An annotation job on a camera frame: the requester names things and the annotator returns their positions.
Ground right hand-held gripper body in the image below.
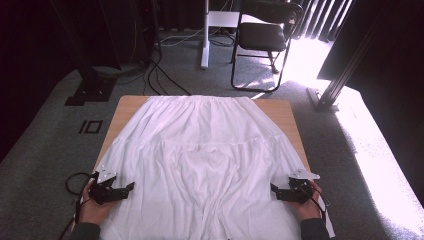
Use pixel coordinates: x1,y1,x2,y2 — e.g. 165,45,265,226
282,168,321,205

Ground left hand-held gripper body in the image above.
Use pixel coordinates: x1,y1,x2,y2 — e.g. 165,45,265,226
88,164,118,205

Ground white skirt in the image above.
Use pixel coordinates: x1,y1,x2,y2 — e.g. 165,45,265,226
94,95,336,240

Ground person's right hand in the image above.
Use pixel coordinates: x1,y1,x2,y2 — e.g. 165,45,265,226
288,179,324,221

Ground person's left hand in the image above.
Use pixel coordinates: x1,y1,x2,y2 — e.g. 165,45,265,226
78,181,118,226

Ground aluminium profile stand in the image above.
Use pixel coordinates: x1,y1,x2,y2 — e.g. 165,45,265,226
306,0,392,113

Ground black metal stand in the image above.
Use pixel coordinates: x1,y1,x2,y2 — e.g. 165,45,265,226
49,0,118,107

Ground black folding chair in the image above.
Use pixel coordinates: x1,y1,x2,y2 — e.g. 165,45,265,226
230,0,305,93

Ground vertical window blinds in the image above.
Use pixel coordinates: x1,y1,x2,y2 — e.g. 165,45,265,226
293,0,355,43

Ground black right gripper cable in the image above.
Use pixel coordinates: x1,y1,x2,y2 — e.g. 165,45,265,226
299,183,332,222

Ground black floor cables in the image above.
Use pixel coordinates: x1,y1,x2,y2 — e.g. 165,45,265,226
142,58,193,97

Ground white desk frame leg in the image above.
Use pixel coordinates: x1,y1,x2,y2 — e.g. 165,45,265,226
200,0,268,70

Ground white floor cable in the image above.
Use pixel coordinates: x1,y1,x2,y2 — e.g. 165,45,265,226
159,27,205,48

